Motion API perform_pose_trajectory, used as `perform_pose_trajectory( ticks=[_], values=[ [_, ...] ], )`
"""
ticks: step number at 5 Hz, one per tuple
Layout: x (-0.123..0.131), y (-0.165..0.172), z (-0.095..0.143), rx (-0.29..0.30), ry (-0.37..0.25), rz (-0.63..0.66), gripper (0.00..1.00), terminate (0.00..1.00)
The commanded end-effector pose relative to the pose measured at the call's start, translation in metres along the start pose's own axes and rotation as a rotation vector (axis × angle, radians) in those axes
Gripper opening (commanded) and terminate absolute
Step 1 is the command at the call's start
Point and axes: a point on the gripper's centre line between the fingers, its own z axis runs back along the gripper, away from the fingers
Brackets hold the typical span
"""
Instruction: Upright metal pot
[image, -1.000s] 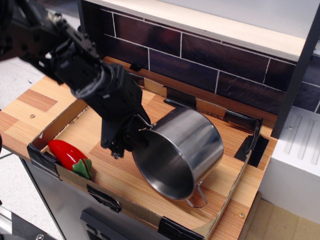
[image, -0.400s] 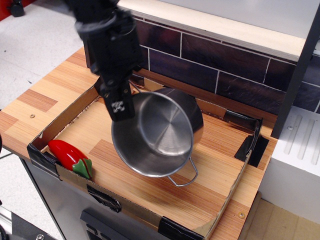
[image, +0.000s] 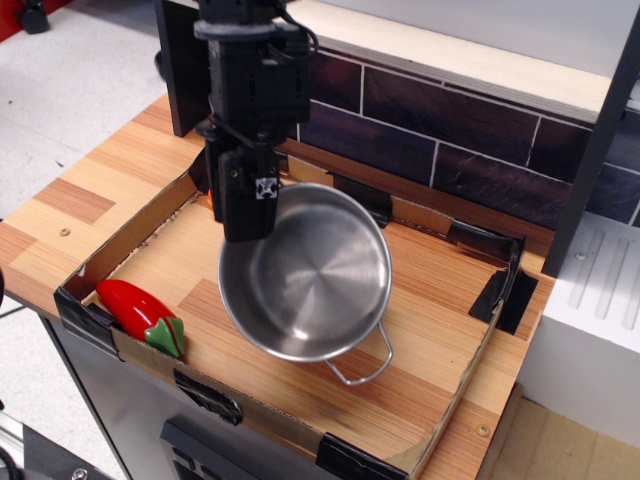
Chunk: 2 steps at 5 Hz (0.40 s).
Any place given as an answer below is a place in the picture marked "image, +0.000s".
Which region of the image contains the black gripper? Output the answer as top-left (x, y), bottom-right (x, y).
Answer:
top-left (194, 20), bottom-right (311, 243)

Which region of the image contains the shiny metal pot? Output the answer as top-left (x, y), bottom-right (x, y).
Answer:
top-left (218, 183), bottom-right (393, 386)

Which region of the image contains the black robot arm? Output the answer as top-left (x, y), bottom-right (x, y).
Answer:
top-left (194, 1), bottom-right (319, 242)

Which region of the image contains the cardboard fence with black tape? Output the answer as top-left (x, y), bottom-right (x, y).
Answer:
top-left (57, 141), bottom-right (548, 479)

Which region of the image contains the orange salmon sushi toy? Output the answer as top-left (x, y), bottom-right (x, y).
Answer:
top-left (207, 189), bottom-right (214, 211)

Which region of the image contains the red chili pepper toy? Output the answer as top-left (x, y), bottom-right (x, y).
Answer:
top-left (96, 279), bottom-right (185, 359)

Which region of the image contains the black chair caster wheel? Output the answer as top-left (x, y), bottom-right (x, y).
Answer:
top-left (14, 0), bottom-right (50, 34)

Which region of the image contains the black oven control panel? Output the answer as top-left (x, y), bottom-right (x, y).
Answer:
top-left (159, 418), bottom-right (261, 480)

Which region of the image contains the dark brick backsplash panel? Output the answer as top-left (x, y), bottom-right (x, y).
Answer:
top-left (154, 0), bottom-right (640, 279)

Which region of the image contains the white ribbed sink drainer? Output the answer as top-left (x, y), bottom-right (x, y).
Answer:
top-left (518, 213), bottom-right (639, 446)

